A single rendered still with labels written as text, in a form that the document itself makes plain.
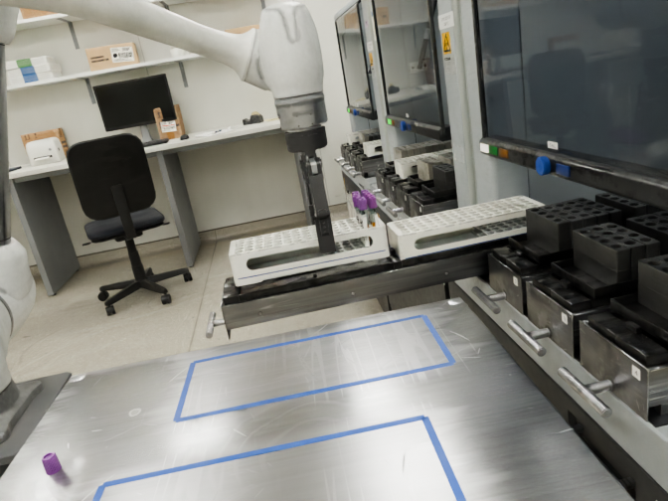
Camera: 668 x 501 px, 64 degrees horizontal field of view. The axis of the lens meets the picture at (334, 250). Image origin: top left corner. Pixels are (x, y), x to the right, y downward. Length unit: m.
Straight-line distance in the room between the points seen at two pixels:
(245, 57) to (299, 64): 0.17
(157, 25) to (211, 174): 3.58
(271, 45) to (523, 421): 0.69
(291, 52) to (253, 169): 3.63
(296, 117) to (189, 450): 0.58
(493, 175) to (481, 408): 0.69
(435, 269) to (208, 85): 3.65
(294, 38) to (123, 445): 0.66
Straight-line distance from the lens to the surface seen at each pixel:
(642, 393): 0.73
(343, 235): 1.00
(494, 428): 0.58
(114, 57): 4.38
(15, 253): 1.23
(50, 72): 4.49
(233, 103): 4.51
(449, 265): 1.06
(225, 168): 4.56
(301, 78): 0.96
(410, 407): 0.62
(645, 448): 0.77
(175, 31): 1.06
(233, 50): 1.11
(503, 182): 1.22
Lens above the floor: 1.18
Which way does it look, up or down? 18 degrees down
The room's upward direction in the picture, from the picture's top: 10 degrees counter-clockwise
